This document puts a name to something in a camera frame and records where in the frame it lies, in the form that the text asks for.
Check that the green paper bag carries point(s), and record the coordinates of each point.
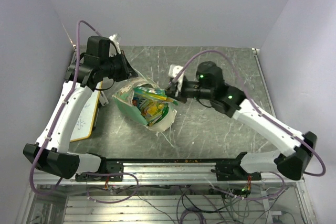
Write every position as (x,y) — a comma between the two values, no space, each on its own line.
(123,99)

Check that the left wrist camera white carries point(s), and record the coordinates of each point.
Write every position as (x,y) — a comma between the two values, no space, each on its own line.
(115,38)

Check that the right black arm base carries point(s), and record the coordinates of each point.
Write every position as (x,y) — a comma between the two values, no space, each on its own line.
(230,170)

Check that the yellow green snack packet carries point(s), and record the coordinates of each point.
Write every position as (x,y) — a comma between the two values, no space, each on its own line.
(152,111)

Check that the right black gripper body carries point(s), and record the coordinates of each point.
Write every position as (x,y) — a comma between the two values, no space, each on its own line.
(193,89)

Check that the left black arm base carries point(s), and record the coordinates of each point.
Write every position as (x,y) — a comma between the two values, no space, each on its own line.
(109,167)

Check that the small whiteboard yellow frame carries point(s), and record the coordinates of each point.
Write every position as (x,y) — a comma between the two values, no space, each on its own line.
(86,120)

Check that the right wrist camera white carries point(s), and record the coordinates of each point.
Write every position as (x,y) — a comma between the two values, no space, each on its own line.
(176,73)

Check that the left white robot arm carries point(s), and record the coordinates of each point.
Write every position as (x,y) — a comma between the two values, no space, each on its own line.
(50,151)

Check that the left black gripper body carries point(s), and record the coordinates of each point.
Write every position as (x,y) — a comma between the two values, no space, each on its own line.
(114,67)

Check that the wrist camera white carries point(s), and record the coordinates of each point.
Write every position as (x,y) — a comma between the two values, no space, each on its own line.
(176,73)
(115,38)

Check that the aluminium rail frame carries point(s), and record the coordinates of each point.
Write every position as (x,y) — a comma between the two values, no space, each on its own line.
(162,174)

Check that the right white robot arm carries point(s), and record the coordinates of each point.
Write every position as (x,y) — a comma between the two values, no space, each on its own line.
(293,148)

